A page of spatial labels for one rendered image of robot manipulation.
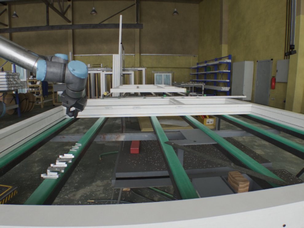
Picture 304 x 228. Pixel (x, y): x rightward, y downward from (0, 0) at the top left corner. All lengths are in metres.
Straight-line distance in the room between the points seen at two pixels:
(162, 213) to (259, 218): 0.14
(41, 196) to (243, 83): 10.00
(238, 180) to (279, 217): 0.46
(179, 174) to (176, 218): 0.25
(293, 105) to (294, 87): 0.66
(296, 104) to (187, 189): 7.65
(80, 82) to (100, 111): 0.43
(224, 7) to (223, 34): 1.79
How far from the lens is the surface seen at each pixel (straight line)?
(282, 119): 1.29
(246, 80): 10.25
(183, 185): 0.46
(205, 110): 1.33
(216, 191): 0.77
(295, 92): 7.89
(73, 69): 0.83
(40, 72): 0.86
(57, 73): 0.85
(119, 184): 1.04
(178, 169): 0.52
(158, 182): 1.04
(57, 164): 0.59
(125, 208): 0.28
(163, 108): 1.25
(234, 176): 0.81
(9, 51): 1.03
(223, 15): 13.57
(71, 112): 1.08
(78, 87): 0.89
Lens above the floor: 1.11
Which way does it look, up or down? 11 degrees down
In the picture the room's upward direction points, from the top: straight up
